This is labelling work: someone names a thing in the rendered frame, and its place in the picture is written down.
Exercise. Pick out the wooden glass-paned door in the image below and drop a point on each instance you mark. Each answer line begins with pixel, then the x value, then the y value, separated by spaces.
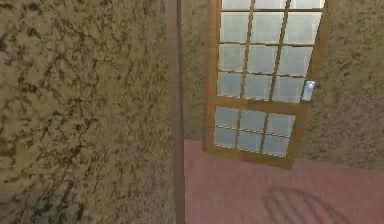
pixel 256 105

